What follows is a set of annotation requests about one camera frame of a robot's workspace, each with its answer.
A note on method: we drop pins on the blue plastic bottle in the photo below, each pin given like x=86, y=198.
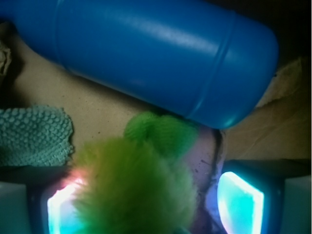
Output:
x=190, y=57

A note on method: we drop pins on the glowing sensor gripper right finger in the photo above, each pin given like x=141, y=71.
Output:
x=266, y=196

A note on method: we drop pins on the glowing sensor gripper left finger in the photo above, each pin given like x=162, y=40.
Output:
x=37, y=200

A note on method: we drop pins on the brown paper bag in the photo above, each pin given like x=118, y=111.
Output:
x=280, y=129

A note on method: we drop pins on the teal knitted cloth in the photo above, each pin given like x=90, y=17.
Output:
x=35, y=136

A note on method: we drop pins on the green plush animal toy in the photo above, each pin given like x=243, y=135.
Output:
x=137, y=183

